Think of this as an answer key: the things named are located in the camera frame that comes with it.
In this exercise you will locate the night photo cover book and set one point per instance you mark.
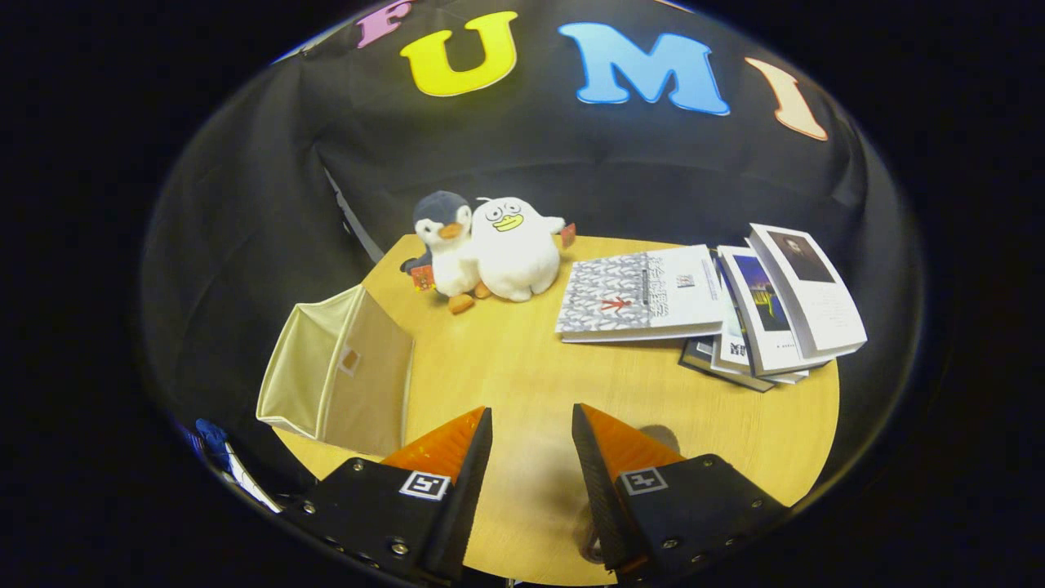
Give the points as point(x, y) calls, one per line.
point(763, 318)

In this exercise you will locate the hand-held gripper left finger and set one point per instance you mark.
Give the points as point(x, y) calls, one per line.
point(465, 498)

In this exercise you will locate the grey white penguin plush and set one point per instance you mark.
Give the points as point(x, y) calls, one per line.
point(453, 261)

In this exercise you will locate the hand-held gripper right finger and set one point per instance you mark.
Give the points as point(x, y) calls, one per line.
point(604, 506)

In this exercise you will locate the dark cover book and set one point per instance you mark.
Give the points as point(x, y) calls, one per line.
point(702, 359)

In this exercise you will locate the white portrait cover book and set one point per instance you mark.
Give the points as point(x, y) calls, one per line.
point(816, 302)

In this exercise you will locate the white duck plush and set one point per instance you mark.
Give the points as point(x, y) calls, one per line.
point(514, 261)

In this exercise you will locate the blue and white object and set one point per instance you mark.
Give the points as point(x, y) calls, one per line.
point(214, 437)

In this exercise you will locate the white book with black print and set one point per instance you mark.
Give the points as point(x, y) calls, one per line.
point(735, 351)

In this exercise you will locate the beige fabric storage box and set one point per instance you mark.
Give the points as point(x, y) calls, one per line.
point(371, 376)

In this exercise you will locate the grey patterned cover book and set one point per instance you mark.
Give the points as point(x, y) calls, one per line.
point(637, 294)

